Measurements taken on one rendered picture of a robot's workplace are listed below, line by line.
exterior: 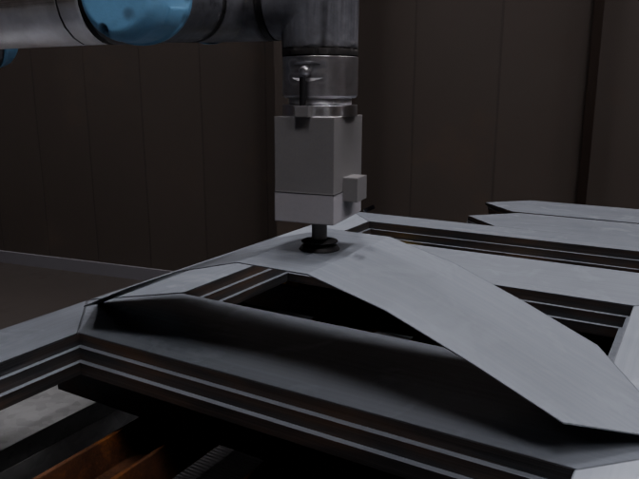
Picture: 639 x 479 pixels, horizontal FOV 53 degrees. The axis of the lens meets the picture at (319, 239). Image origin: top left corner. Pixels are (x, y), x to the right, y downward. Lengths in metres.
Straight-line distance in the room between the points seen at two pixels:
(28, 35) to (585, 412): 0.57
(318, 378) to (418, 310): 0.14
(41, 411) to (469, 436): 0.68
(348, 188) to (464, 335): 0.18
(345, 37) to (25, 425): 0.70
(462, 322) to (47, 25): 0.45
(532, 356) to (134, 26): 0.43
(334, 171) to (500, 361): 0.23
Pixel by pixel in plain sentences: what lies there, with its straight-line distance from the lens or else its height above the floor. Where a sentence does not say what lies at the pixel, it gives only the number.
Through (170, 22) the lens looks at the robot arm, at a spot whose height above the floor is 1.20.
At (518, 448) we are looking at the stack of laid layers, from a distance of 0.57.
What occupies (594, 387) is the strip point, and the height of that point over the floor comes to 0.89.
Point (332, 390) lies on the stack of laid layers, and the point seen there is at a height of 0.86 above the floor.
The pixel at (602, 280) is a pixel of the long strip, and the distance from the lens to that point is 1.07.
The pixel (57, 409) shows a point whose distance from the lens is 1.07.
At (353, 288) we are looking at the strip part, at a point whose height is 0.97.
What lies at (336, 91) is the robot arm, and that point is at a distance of 0.63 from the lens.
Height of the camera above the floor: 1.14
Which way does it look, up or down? 13 degrees down
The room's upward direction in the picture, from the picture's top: straight up
